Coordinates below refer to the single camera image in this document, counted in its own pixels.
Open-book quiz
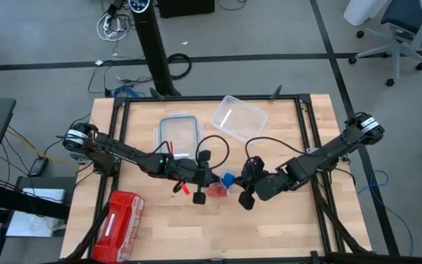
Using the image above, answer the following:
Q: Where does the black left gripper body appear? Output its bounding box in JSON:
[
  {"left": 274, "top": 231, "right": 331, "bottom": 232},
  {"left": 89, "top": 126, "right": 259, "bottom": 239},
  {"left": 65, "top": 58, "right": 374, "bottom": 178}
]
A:
[{"left": 166, "top": 149, "right": 215, "bottom": 205}]

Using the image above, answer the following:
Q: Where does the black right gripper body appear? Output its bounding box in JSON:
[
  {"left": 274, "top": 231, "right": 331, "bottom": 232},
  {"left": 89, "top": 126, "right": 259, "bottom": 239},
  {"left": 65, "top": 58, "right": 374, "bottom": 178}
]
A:
[{"left": 237, "top": 155, "right": 295, "bottom": 211}]

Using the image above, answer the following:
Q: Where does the clear zip plastic bag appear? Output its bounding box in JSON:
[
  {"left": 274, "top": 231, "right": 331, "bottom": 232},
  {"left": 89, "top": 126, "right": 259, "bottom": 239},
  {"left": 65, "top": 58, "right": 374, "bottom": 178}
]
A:
[{"left": 204, "top": 171, "right": 237, "bottom": 199}]

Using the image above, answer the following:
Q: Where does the blue bandage strip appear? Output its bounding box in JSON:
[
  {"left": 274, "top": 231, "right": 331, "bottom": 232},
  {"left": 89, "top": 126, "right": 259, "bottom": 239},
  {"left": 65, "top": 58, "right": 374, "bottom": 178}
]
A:
[{"left": 221, "top": 172, "right": 236, "bottom": 189}]

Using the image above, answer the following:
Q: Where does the pink bandage roll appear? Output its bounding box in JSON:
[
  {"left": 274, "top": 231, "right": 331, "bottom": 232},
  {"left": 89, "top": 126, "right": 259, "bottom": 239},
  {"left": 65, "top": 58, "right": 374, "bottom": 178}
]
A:
[{"left": 206, "top": 188, "right": 229, "bottom": 199}]

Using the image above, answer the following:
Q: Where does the clear plastic container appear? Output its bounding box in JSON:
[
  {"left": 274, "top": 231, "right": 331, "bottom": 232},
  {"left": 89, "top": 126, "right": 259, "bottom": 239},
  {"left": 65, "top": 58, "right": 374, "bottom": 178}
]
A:
[{"left": 210, "top": 95, "right": 270, "bottom": 144}]

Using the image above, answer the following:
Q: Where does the teal-rimmed container lid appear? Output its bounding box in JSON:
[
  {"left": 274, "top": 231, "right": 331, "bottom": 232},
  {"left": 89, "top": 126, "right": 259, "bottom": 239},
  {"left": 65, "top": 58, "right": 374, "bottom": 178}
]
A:
[{"left": 152, "top": 111, "right": 205, "bottom": 159}]

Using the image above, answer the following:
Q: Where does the red first aid kit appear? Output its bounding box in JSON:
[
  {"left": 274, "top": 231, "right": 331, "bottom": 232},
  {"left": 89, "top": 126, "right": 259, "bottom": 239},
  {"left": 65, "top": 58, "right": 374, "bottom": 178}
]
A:
[{"left": 92, "top": 190, "right": 146, "bottom": 264}]

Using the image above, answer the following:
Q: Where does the black tower fan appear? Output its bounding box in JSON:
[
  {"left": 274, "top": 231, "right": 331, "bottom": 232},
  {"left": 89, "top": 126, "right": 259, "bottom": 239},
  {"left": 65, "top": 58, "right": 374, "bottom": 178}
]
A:
[{"left": 127, "top": 0, "right": 181, "bottom": 98}]

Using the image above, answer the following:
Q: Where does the white flat device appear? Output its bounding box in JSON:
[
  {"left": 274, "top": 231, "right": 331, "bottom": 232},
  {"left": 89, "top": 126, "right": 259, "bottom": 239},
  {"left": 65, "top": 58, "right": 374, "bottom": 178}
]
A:
[{"left": 5, "top": 175, "right": 77, "bottom": 238}]

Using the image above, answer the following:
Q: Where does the black power adapter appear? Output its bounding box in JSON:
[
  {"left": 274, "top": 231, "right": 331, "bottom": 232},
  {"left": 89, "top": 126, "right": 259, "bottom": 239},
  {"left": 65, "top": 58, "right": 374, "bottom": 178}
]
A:
[{"left": 27, "top": 156, "right": 49, "bottom": 177}]

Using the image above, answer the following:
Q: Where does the black box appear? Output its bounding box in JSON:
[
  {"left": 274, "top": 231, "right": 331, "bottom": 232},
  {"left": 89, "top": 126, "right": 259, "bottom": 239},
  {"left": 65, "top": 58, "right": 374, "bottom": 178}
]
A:
[{"left": 157, "top": 0, "right": 215, "bottom": 19}]

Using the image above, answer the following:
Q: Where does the white bin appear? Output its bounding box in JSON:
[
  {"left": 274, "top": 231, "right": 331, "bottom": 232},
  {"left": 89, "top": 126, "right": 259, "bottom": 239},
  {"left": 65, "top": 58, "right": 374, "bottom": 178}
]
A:
[{"left": 344, "top": 0, "right": 390, "bottom": 26}]

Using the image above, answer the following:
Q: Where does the grey office chair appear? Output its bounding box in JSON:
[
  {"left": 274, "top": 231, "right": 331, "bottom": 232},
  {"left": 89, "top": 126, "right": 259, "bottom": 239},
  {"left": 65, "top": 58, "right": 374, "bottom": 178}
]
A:
[{"left": 348, "top": 0, "right": 422, "bottom": 87}]

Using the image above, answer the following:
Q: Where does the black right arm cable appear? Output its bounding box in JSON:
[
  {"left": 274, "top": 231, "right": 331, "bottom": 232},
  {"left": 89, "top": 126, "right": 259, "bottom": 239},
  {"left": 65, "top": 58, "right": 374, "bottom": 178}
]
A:
[{"left": 245, "top": 136, "right": 309, "bottom": 158}]

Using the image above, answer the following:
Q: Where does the blue floor cable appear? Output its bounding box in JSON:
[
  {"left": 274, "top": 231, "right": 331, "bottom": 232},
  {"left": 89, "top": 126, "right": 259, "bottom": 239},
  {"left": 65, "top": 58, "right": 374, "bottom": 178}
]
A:
[{"left": 357, "top": 169, "right": 415, "bottom": 257}]

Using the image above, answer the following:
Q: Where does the blue cable bundle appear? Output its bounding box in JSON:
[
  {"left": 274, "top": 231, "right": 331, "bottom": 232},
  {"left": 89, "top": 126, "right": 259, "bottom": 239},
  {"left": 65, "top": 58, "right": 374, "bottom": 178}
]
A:
[{"left": 113, "top": 84, "right": 144, "bottom": 98}]

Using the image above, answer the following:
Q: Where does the black cable coil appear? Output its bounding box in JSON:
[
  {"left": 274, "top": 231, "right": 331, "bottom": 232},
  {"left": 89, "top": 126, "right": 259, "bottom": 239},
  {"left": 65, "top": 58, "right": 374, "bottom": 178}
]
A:
[{"left": 166, "top": 53, "right": 193, "bottom": 81}]

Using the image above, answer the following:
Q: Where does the white cable bundle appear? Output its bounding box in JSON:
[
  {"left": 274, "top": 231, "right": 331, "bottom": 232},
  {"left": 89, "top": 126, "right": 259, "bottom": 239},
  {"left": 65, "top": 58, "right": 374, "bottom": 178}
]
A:
[{"left": 96, "top": 10, "right": 130, "bottom": 42}]

